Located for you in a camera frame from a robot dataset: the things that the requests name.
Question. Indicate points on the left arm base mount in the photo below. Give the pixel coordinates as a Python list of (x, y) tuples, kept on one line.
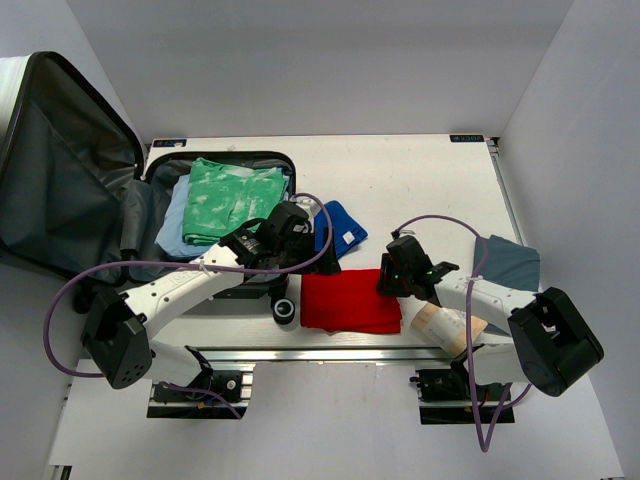
[(224, 397)]

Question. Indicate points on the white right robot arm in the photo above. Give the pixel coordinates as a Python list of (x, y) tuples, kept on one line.
[(496, 334)]

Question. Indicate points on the slate blue garment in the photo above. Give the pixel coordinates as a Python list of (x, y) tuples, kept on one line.
[(506, 263)]

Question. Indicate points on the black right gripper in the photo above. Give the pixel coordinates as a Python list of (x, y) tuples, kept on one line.
[(386, 285)]

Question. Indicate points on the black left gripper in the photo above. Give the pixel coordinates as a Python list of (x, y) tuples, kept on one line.
[(329, 265)]

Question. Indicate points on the light blue garment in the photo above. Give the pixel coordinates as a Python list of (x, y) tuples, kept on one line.
[(170, 237)]

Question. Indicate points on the green white tie-dye shirt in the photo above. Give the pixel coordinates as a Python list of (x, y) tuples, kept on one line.
[(221, 197)]

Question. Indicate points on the royal blue towel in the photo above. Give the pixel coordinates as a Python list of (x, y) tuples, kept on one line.
[(348, 233)]

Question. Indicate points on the blue label sticker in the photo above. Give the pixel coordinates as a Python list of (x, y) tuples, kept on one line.
[(169, 143), (466, 138)]

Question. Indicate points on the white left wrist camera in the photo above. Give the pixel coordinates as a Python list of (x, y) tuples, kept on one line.
[(310, 206)]

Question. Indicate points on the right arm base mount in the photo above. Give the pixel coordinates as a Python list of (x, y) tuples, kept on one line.
[(445, 399)]

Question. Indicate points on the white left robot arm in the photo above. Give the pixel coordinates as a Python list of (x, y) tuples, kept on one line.
[(121, 331)]

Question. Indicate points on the red cloth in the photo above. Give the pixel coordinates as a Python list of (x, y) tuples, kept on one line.
[(348, 302)]

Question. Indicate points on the beige tissue pack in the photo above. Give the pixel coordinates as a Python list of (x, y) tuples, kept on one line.
[(443, 327)]

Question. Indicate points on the blue label sticker left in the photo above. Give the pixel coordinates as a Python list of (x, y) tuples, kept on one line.
[(169, 143)]

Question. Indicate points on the black open suitcase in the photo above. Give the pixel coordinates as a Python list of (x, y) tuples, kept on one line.
[(79, 193)]

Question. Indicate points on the blue label sticker right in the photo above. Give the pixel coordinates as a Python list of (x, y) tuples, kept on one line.
[(466, 138)]

